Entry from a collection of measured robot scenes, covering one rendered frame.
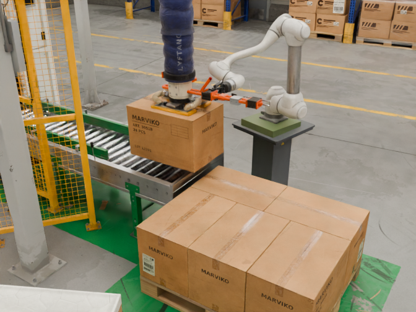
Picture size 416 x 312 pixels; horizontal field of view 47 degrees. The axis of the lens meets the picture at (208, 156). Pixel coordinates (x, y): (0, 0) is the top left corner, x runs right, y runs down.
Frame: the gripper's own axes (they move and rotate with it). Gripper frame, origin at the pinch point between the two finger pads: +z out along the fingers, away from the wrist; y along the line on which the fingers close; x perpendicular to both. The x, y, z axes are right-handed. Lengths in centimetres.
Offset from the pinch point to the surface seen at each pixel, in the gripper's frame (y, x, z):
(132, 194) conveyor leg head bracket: 79, 49, 34
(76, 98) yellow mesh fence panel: 7, 87, 44
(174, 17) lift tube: -52, 22, 10
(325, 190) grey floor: 120, -51, -119
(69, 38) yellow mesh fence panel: -36, 87, 44
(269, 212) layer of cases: 66, -58, 17
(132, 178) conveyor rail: 65, 48, 34
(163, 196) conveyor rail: 71, 19, 34
